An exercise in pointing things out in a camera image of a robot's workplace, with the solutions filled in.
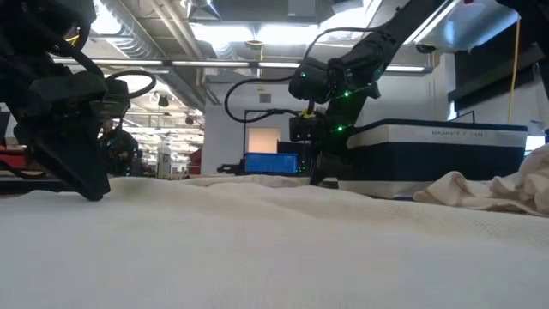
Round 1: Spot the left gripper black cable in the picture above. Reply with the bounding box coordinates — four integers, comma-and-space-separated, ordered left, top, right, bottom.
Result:
63, 25, 158, 100

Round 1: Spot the person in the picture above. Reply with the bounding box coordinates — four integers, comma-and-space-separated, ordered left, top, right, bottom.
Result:
100, 118, 141, 177

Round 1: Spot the navy fabric basket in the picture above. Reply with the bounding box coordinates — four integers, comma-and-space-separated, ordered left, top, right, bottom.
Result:
338, 118, 528, 203

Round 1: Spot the yellow cable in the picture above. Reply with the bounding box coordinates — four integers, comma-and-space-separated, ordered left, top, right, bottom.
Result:
508, 19, 521, 125

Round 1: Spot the black station frame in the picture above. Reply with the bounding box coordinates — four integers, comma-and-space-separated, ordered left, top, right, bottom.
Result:
243, 109, 308, 177

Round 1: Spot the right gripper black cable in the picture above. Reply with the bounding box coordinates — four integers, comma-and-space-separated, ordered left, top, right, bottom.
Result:
223, 27, 387, 125

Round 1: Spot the white red-checked towel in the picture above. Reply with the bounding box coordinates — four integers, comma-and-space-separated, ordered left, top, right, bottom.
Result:
413, 143, 549, 218

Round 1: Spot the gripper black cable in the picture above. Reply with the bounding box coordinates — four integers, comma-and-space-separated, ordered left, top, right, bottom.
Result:
63, 25, 158, 100
223, 27, 387, 125

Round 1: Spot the blue plastic bin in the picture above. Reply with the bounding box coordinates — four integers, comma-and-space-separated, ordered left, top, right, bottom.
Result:
244, 152, 299, 175

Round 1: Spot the long ceiling light bar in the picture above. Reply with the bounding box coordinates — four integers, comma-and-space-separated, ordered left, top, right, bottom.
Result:
51, 58, 432, 74

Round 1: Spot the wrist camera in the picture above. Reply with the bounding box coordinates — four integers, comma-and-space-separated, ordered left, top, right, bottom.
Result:
289, 114, 323, 142
100, 79, 132, 119

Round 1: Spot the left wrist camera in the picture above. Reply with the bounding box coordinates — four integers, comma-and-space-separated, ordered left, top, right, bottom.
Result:
100, 79, 132, 119

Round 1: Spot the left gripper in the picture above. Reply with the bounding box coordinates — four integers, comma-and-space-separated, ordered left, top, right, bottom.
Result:
0, 68, 112, 203

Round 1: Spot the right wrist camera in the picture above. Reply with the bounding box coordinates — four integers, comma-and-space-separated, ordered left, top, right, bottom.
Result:
289, 114, 323, 142

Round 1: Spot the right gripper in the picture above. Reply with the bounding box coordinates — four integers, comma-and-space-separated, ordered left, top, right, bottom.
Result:
309, 83, 381, 186

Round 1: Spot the white background machine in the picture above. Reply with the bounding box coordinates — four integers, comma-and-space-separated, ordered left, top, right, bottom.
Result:
156, 136, 172, 179

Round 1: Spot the red cabinet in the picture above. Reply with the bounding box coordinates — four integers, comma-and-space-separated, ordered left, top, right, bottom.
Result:
188, 148, 202, 175

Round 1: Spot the white beige-checked towel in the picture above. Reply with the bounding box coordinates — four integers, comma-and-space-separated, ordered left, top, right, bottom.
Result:
0, 173, 549, 309

